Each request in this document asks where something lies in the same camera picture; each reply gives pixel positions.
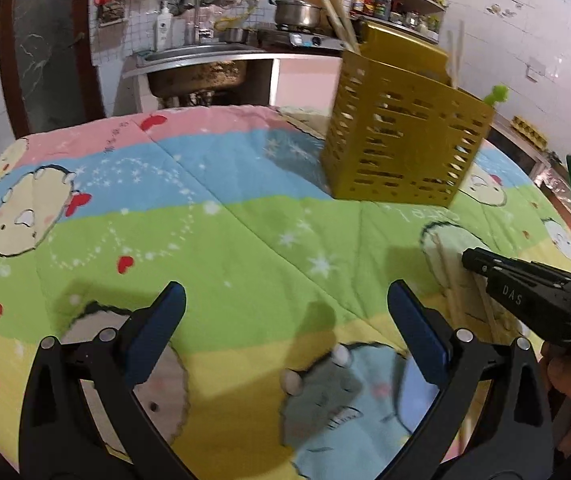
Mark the gas stove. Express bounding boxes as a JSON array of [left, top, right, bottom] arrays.
[[258, 27, 361, 51]]

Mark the steel sink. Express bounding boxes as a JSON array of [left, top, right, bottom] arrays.
[[122, 44, 276, 106]]

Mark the white soap bottle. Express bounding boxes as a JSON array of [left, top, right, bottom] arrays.
[[154, 2, 173, 52]]

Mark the kitchen counter cabinet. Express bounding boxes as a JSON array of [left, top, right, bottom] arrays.
[[488, 110, 571, 201]]

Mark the yellow egg carton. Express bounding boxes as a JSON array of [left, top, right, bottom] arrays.
[[510, 115, 549, 148]]

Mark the gold slotted utensil holder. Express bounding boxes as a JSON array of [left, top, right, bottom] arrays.
[[321, 20, 496, 208]]

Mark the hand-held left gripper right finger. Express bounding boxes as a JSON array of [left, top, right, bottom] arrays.
[[380, 280, 553, 480]]

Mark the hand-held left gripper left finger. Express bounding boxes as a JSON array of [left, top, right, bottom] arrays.
[[18, 281, 196, 480]]

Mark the dark wooden glass door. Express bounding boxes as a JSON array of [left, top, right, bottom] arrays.
[[0, 0, 106, 138]]

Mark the green handled peeler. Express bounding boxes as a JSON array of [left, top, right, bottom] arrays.
[[483, 84, 510, 108]]

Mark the cartoon printed blanket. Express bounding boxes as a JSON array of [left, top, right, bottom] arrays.
[[0, 105, 571, 480]]

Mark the steel lidded cooking pot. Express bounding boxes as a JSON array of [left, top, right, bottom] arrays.
[[270, 0, 325, 31]]

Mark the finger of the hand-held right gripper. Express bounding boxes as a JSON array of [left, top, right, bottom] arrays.
[[462, 247, 571, 290]]

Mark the steel faucet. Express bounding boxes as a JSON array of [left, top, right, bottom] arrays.
[[185, 0, 216, 46]]

